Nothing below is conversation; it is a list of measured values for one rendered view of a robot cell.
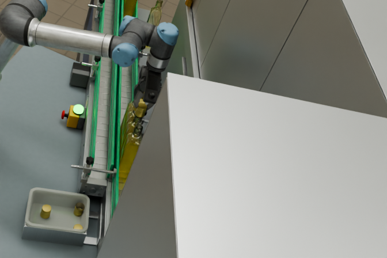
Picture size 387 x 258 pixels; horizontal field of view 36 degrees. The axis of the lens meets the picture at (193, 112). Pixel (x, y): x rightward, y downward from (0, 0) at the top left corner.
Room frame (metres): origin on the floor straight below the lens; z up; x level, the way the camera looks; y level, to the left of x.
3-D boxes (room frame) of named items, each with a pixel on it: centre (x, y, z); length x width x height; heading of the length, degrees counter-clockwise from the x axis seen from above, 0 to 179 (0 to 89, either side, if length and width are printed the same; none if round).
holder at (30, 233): (1.36, 0.28, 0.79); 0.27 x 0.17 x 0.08; 110
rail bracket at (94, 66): (2.04, 0.50, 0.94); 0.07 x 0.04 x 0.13; 110
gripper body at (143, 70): (1.69, 0.19, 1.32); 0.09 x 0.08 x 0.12; 20
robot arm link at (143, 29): (1.66, 0.29, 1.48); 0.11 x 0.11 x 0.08; 5
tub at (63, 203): (1.35, 0.31, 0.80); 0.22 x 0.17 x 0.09; 110
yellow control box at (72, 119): (1.88, 0.46, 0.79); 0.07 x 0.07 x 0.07; 20
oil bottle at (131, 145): (1.61, 0.16, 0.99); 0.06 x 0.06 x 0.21; 21
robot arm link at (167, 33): (1.68, 0.19, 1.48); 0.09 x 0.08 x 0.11; 95
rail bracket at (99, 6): (2.48, 0.66, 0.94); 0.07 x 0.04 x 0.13; 110
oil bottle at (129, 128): (1.66, 0.18, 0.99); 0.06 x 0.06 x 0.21; 21
